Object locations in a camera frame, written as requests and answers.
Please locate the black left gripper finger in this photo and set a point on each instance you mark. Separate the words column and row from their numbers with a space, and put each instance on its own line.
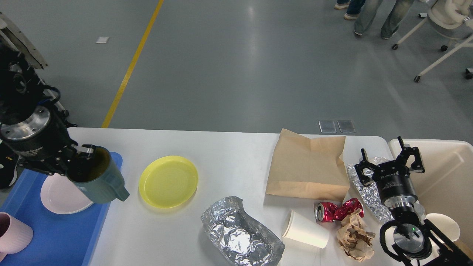
column 84, row 152
column 48, row 166

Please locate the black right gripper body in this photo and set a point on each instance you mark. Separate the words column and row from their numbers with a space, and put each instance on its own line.
column 394, row 185

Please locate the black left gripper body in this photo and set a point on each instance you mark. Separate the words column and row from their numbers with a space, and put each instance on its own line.
column 41, row 136

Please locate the teal green mug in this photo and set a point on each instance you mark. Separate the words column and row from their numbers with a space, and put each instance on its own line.
column 96, row 174

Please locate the pink ribbed mug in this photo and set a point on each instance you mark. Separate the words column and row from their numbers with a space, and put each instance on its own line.
column 14, row 235

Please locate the yellow plate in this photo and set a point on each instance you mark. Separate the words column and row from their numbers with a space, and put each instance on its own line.
column 168, row 182

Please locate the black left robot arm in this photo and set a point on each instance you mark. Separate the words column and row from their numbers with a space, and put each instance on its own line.
column 21, row 89

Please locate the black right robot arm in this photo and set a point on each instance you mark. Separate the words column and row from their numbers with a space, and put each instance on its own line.
column 406, row 236

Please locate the flat foil sheet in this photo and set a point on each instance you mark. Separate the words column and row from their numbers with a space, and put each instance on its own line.
column 370, row 197

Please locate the pink plate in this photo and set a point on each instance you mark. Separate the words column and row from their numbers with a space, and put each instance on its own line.
column 60, row 196

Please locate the beige plastic bin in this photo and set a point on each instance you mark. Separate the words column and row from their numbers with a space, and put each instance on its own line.
column 446, row 187

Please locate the crushed red can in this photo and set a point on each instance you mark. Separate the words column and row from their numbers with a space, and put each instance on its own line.
column 330, row 212

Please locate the floor outlet plate right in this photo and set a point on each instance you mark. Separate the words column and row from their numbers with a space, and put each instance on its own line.
column 346, row 126

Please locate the floor outlet plate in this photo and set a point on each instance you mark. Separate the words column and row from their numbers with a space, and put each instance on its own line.
column 346, row 126
column 327, row 126

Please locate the crumpled brown paper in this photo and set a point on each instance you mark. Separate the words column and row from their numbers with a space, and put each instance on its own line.
column 353, row 239

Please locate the brown paper bag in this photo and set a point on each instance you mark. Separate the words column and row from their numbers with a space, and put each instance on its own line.
column 302, row 167

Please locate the white paper cup in bin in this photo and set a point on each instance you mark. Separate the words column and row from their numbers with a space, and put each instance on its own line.
column 449, row 227

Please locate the floor outlet plate left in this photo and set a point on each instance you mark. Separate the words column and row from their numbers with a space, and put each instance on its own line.
column 327, row 126

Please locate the blue plastic tray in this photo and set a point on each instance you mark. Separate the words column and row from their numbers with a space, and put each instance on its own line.
column 58, row 240

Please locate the grey chair at left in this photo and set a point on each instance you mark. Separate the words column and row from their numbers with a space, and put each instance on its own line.
column 14, row 38

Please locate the crumpled foil tray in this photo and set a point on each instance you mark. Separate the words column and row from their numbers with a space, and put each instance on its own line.
column 241, row 239

